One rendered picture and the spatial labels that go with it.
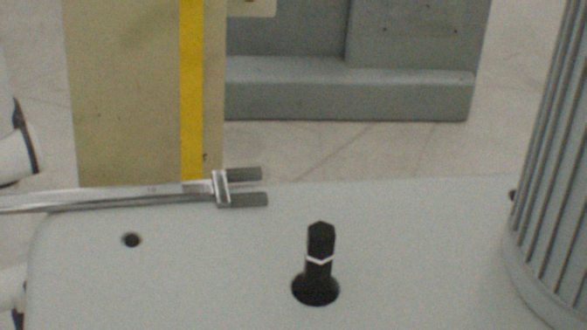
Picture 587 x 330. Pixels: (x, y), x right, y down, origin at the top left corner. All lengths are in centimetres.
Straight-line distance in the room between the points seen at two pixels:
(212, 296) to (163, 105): 210
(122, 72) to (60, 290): 203
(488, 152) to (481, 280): 309
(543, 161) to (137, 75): 213
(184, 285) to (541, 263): 26
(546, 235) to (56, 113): 330
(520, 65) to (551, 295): 361
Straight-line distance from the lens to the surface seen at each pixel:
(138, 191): 85
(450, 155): 384
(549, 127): 72
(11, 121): 154
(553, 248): 76
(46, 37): 436
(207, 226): 83
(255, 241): 82
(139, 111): 287
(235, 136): 381
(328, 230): 74
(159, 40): 273
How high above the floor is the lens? 248
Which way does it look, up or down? 42 degrees down
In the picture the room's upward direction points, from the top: 4 degrees clockwise
